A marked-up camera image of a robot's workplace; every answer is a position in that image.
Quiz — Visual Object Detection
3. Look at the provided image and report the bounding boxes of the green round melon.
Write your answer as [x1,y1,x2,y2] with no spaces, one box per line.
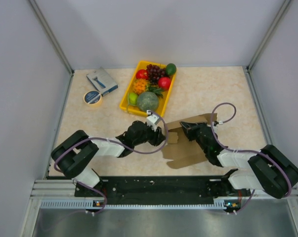
[136,91,159,112]

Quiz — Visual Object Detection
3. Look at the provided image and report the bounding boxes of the right aluminium frame post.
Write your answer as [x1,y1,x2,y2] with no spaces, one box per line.
[246,0,293,73]

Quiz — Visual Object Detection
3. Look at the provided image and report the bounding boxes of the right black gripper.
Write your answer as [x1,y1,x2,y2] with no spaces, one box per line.
[180,121,210,153]

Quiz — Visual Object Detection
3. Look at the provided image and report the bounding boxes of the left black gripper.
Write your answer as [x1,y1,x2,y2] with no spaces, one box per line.
[133,122,167,146]

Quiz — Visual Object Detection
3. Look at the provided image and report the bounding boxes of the red apple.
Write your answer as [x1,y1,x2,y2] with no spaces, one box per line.
[136,69,148,80]

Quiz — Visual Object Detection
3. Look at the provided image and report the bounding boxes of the small green lime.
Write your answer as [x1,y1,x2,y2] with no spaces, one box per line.
[128,92,138,106]

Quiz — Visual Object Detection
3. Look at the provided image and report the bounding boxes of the left aluminium frame post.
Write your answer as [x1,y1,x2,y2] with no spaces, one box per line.
[27,0,74,75]

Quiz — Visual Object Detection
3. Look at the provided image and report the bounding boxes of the orange pineapple with leaves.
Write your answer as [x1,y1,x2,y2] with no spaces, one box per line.
[132,79,164,98]

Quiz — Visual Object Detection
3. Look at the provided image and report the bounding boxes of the blue razor package box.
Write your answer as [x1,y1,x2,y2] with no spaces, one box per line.
[86,68,118,96]

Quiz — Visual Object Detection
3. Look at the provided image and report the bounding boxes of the red pomegranate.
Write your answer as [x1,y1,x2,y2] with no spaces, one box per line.
[158,77,171,91]

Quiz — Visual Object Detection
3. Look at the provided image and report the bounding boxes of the yellow plastic tray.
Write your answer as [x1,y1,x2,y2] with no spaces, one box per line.
[120,60,177,117]

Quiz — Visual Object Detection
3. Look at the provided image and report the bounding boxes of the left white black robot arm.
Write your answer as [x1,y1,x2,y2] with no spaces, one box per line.
[51,120,168,196]

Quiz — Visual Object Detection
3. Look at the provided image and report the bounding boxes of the green avocado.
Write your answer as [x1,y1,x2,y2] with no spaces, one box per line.
[165,63,177,76]

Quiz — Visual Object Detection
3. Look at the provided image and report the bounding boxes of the brown cardboard box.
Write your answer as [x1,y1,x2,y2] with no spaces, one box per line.
[162,113,211,169]

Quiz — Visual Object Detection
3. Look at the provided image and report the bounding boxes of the aluminium front rail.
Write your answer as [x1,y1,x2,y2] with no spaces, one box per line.
[30,178,298,210]

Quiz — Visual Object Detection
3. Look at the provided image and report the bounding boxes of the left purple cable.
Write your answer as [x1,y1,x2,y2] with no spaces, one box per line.
[53,111,170,215]

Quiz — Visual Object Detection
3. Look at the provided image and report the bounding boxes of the beige masking tape roll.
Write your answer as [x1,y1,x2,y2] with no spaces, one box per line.
[83,90,102,107]

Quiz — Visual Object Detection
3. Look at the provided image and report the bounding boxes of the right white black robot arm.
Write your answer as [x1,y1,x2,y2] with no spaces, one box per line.
[180,121,298,199]

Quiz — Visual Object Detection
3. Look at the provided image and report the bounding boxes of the dark purple grape bunch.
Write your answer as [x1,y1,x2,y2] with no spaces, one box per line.
[146,64,166,85]

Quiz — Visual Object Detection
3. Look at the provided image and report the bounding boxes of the aluminium frame post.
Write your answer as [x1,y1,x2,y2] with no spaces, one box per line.
[27,0,74,75]
[246,0,293,73]

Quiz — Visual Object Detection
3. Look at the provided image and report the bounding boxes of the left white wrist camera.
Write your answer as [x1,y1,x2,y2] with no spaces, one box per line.
[146,110,161,131]

